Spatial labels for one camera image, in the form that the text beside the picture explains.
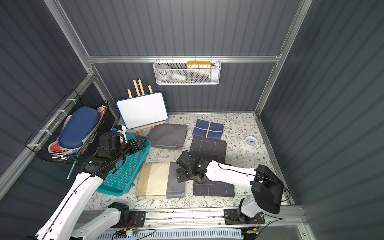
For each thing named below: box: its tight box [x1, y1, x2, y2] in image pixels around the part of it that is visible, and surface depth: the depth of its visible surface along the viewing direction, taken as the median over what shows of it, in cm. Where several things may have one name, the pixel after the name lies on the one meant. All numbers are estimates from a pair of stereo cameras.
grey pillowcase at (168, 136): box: [147, 124, 188, 150], surface depth 107 cm
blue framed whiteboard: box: [116, 91, 169, 130], surface depth 98 cm
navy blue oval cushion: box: [59, 106, 100, 149], surface depth 68 cm
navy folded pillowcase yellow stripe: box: [192, 119, 224, 141], surface depth 111 cm
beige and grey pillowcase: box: [136, 162, 185, 199], surface depth 85 cm
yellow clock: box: [187, 60, 212, 69], surface depth 90 cm
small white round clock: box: [244, 136, 258, 149], surface depth 101 cm
